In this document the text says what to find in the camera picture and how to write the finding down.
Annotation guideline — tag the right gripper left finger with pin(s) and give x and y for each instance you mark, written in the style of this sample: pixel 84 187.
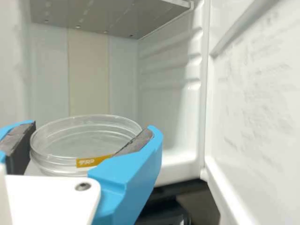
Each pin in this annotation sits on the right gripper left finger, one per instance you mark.
pixel 18 140

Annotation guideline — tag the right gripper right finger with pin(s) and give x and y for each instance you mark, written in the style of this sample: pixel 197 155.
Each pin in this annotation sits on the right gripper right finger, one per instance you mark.
pixel 131 175

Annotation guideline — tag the petri dish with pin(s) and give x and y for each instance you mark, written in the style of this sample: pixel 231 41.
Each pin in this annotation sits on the petri dish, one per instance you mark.
pixel 82 140

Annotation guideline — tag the white incubator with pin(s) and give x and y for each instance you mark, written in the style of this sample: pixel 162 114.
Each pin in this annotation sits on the white incubator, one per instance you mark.
pixel 164 93

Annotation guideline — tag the incubator door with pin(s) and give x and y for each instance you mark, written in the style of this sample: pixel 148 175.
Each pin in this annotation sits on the incubator door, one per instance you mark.
pixel 257 117

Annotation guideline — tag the black platform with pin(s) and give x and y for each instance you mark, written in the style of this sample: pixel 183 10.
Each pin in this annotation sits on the black platform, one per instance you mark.
pixel 182 187

